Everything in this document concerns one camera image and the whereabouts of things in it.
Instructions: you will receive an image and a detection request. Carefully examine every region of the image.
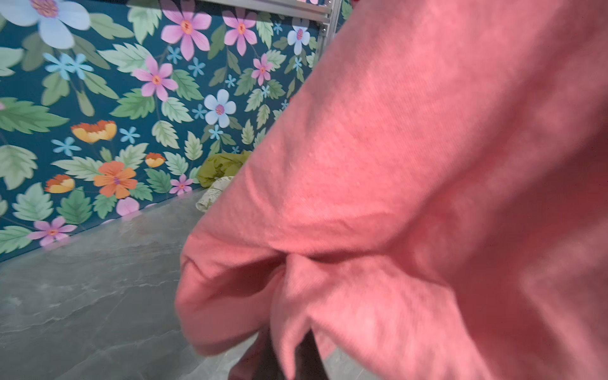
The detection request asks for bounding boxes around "pink cloth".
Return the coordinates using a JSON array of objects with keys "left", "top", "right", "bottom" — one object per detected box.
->
[{"left": 175, "top": 1, "right": 607, "bottom": 379}]

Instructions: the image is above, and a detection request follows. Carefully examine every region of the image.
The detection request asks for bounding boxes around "white patterned cloth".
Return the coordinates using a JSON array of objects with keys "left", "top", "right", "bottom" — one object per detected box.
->
[{"left": 196, "top": 176, "right": 234, "bottom": 214}]

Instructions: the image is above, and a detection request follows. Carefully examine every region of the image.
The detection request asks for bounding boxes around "olive green cloth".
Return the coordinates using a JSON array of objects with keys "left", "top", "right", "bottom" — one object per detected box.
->
[{"left": 196, "top": 150, "right": 252, "bottom": 188}]

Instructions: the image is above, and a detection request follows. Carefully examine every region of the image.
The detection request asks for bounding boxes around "aluminium back horizontal bar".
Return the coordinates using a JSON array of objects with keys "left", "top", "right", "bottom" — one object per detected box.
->
[{"left": 209, "top": 0, "right": 341, "bottom": 24}]

